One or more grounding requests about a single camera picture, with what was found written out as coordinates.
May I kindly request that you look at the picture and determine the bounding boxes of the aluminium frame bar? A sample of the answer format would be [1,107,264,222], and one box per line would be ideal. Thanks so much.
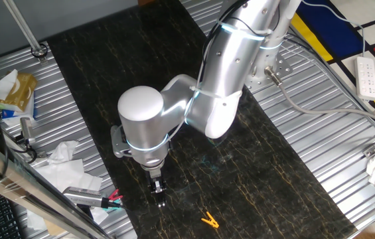
[0,132,112,239]

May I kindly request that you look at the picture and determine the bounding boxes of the black marble pattern mat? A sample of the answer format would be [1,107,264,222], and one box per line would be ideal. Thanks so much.
[46,0,358,239]

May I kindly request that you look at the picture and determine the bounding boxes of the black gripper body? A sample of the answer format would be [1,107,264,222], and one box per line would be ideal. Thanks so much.
[146,171,168,195]

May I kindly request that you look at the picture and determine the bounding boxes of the teal plastic clothespin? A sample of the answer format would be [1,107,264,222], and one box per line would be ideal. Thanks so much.
[102,197,123,212]

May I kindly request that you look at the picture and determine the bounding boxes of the thick grey cable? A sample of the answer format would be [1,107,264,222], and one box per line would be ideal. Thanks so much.
[263,66,375,130]

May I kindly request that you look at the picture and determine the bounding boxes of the colour block pattern cloth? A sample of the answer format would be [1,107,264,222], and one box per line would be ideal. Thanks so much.
[289,0,375,110]

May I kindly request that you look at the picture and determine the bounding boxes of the crumpled white tissue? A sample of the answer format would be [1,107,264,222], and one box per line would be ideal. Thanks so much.
[46,140,80,165]

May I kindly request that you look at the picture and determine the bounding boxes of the black looped cable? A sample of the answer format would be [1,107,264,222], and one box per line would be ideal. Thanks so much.
[4,132,38,164]

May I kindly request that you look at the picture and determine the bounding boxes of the grey power strip cable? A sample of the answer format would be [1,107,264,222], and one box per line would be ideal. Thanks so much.
[301,0,368,59]

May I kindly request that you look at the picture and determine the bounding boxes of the red plastic clothespin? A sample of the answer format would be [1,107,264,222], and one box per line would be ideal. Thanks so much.
[108,188,124,202]

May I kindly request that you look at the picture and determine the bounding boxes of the white pulled tissue sheet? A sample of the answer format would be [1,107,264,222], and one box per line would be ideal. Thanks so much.
[0,68,19,101]

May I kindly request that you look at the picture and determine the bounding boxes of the flat white tissue sheets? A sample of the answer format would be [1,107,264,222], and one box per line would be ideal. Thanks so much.
[26,158,110,232]

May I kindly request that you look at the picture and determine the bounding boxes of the metal tripod pole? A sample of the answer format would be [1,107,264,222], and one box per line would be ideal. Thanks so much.
[3,0,48,64]

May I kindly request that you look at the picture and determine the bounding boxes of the yellow plastic clothespin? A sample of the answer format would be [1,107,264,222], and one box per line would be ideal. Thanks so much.
[200,211,220,229]

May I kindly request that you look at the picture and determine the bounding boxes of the blue white tissue pack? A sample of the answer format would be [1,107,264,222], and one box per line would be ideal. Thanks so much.
[1,108,36,126]

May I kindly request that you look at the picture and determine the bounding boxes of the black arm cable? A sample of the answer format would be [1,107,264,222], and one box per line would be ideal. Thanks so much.
[202,0,281,50]

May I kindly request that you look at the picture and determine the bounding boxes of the gold tissue box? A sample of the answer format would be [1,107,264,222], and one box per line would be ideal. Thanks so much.
[3,72,38,113]

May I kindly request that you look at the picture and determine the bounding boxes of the large wooden cube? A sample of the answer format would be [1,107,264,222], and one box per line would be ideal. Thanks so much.
[44,219,67,237]

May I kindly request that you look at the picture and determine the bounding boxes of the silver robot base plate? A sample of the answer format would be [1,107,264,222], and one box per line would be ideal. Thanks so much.
[245,52,293,94]

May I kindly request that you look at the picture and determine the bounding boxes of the small silver camera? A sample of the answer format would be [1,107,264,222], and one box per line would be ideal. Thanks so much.
[19,117,37,146]

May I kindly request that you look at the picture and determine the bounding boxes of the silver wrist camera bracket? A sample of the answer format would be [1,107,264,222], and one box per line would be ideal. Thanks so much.
[110,125,133,159]

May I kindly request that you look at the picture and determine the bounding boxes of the white power strip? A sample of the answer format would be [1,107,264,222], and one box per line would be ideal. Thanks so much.
[354,56,375,101]

